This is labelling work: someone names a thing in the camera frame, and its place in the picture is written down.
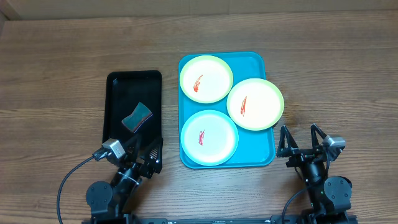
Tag black rectangular tray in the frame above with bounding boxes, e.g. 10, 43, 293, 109
102, 70, 162, 147

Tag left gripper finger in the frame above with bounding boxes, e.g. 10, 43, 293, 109
123, 134, 142, 156
143, 136, 163, 162

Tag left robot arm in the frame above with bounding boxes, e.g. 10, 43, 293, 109
86, 134, 163, 223

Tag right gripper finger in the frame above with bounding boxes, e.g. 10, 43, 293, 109
310, 123, 326, 149
277, 125, 299, 152

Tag yellow-green plate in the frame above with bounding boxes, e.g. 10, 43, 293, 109
179, 55, 234, 104
227, 78, 284, 131

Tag light blue plate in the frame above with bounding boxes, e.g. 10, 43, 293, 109
180, 110, 239, 167

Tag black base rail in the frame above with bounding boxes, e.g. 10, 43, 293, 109
81, 213, 358, 224

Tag teal plastic serving tray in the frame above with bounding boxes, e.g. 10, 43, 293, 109
178, 52, 275, 169

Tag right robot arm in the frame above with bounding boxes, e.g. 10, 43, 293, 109
271, 124, 358, 224

